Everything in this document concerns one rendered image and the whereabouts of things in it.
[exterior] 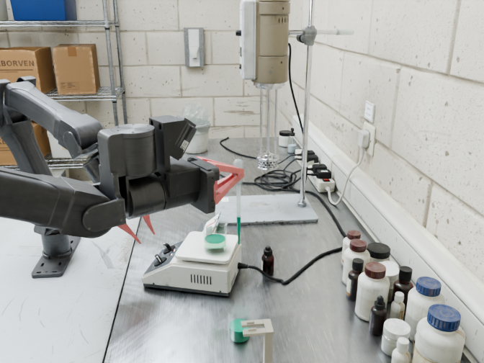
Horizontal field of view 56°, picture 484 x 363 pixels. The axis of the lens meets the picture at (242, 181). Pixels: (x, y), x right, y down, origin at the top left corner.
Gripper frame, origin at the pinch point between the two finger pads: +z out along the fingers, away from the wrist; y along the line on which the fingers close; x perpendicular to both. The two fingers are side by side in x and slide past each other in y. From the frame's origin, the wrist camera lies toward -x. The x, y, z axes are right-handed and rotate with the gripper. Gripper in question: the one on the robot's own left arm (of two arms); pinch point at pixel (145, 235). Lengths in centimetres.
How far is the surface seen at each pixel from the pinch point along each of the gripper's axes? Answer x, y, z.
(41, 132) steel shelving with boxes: 229, -13, -54
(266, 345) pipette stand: -36.3, 5.1, 17.9
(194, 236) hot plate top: 1.9, 9.1, 6.9
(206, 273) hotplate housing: -7.8, 5.9, 12.5
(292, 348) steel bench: -25.9, 9.9, 27.4
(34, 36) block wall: 233, 18, -110
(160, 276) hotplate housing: -2.1, -2.0, 8.9
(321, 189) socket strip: 36, 57, 27
